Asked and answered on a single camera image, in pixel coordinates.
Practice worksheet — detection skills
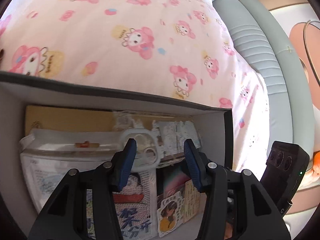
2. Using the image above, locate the brown cardboard sheet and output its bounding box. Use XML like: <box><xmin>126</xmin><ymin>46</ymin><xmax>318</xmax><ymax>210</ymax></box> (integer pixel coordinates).
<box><xmin>24</xmin><ymin>105</ymin><xmax>175</xmax><ymax>135</ymax></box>

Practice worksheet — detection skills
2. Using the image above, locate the black Smart Deal box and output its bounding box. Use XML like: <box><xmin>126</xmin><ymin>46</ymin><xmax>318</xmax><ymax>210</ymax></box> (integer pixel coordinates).
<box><xmin>156</xmin><ymin>161</ymin><xmax>191</xmax><ymax>203</ymax></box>

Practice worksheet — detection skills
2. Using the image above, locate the black storage box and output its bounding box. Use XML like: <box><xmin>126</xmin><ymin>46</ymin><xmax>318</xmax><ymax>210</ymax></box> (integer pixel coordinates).
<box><xmin>1</xmin><ymin>72</ymin><xmax>234</xmax><ymax>239</ymax></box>

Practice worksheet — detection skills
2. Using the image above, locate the pink cartoon print bedspread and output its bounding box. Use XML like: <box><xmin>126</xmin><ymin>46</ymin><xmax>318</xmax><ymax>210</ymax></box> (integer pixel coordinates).
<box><xmin>1</xmin><ymin>0</ymin><xmax>270</xmax><ymax>178</ymax></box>

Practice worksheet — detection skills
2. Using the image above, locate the orange babi sticker card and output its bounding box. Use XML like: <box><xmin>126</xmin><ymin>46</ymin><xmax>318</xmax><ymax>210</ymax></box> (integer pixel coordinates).
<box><xmin>184</xmin><ymin>180</ymin><xmax>201</xmax><ymax>223</ymax></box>

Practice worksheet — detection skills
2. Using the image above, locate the cartoon girl sticker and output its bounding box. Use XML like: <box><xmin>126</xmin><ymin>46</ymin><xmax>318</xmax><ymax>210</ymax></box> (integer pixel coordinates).
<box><xmin>157</xmin><ymin>191</ymin><xmax>184</xmax><ymax>238</ymax></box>

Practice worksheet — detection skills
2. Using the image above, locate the grey padded headboard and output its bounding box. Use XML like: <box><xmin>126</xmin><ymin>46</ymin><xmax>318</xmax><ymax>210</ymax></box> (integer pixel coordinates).
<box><xmin>213</xmin><ymin>0</ymin><xmax>315</xmax><ymax>155</ymax></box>

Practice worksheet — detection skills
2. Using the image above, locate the white phone case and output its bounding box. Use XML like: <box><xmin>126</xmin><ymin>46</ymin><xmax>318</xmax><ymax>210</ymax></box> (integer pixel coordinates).
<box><xmin>119</xmin><ymin>128</ymin><xmax>163</xmax><ymax>172</ymax></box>

